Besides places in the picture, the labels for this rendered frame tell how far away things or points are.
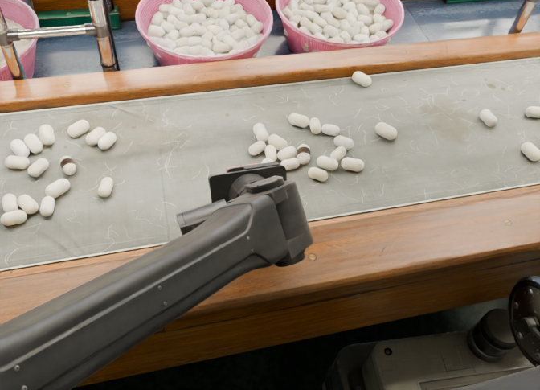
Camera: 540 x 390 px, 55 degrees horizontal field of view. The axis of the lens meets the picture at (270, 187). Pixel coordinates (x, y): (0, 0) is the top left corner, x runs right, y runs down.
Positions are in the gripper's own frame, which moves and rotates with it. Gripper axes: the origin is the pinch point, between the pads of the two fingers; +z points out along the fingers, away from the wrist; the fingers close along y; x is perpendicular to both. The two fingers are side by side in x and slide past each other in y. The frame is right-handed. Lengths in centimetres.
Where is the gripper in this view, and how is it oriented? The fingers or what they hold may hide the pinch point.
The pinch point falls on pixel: (237, 180)
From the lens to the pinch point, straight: 77.3
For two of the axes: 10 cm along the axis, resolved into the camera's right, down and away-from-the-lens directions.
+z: -2.4, -2.2, 9.4
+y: -9.7, 1.5, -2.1
